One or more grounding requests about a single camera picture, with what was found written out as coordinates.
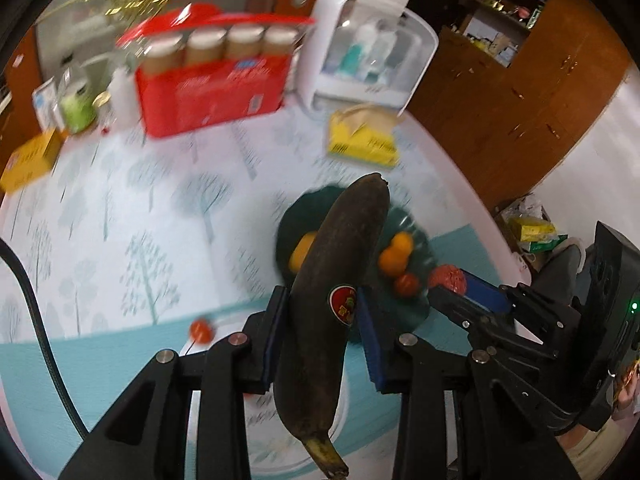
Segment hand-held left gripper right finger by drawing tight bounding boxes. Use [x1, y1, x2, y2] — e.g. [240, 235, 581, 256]
[356, 286, 581, 480]

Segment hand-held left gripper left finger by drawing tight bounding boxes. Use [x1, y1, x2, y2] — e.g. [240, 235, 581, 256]
[57, 285, 291, 480]

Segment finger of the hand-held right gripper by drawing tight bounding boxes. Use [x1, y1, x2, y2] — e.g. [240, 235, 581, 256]
[429, 285, 546, 357]
[462, 269, 582, 342]

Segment small dark red fruit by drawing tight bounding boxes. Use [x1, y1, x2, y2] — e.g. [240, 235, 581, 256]
[428, 265, 467, 293]

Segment red tomato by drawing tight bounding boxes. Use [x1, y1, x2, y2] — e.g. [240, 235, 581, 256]
[393, 273, 420, 297]

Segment tangerine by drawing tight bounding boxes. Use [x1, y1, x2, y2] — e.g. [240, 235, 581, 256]
[378, 249, 408, 277]

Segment white leaf-print plate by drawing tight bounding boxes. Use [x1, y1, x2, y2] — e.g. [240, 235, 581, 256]
[187, 310, 353, 468]

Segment medium orange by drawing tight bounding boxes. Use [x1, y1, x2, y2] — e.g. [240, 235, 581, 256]
[387, 232, 415, 257]

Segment large yellow orange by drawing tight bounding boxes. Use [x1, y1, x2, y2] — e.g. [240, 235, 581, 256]
[289, 232, 317, 271]

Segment dark overripe banana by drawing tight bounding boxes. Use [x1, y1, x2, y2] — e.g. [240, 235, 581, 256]
[274, 172, 391, 480]

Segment dark green wavy plate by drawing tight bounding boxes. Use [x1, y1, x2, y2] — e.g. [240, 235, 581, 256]
[276, 185, 435, 346]

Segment person's grey trouser leg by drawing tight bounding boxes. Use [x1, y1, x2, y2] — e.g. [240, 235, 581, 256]
[532, 245, 586, 306]

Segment yellow green boxes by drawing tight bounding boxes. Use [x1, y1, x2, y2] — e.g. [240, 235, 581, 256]
[509, 215, 557, 253]

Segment tree-print tablecloth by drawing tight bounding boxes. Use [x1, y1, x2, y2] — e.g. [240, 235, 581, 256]
[0, 110, 526, 480]

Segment yellow tissue box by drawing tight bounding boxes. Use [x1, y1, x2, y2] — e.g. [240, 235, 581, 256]
[327, 102, 401, 168]

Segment wooden cabinet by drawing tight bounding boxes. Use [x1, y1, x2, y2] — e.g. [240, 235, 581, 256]
[405, 0, 633, 211]

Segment red pack of paper cups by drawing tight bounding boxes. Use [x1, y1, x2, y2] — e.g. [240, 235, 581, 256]
[116, 4, 316, 138]

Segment white squeeze wash bottle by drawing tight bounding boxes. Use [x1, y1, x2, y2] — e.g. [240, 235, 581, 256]
[82, 55, 138, 131]

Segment small glass jar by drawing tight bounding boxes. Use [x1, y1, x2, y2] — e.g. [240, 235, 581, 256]
[92, 91, 113, 128]

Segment white cosmetics organizer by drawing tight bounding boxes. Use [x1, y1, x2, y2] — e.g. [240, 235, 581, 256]
[295, 0, 440, 118]

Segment green label glass bottle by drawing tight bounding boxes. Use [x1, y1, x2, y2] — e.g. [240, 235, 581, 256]
[59, 60, 98, 133]

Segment yellow tin box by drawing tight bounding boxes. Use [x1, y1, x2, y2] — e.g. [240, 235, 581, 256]
[0, 127, 63, 193]

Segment white carton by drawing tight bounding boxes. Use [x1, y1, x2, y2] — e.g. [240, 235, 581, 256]
[32, 77, 63, 131]

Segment black cable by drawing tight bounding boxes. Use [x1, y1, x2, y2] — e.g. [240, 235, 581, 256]
[0, 237, 93, 441]

